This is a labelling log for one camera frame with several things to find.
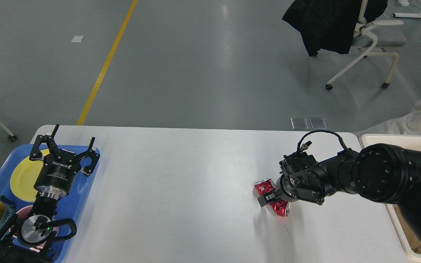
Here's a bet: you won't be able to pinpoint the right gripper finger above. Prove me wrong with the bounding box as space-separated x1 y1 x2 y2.
257 192 280 207

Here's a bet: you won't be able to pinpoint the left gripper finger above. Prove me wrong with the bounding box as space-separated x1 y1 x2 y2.
73 137 99 177
28 124 58 162

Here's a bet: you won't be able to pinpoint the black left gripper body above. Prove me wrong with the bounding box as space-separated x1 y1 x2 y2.
34 151 81 197

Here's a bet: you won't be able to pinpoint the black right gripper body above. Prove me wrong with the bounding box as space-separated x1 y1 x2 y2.
275 175 298 202

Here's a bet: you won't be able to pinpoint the crushed red can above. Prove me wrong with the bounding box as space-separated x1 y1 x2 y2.
254 178 292 217

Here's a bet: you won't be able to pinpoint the yellow plastic plate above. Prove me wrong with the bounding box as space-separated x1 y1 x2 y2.
10 145 44 203

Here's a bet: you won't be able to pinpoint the brown paper bag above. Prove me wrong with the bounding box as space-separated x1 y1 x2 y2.
393 205 421 254

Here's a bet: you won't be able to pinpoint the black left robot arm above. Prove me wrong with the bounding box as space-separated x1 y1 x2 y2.
0 125 100 263

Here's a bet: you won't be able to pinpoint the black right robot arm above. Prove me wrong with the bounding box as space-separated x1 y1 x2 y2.
254 130 421 242

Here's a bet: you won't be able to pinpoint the blue plastic tray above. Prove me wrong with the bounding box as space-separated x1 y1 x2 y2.
0 144 97 263

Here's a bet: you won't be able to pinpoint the left floor socket plate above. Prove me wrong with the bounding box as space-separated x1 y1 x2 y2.
291 118 309 130

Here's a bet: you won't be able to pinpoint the floor socket plate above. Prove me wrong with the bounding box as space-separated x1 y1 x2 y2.
291 118 309 130
309 118 327 130

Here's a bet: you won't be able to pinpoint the right floor socket plate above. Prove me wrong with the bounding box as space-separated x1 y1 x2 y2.
309 118 327 130

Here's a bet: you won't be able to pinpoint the white plastic bin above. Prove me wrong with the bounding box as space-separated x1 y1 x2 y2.
359 134 421 263

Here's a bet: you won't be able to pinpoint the black jacket on chair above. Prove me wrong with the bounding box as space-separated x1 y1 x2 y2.
282 0 388 57

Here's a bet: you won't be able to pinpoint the white office chair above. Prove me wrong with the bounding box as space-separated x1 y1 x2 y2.
325 0 406 90

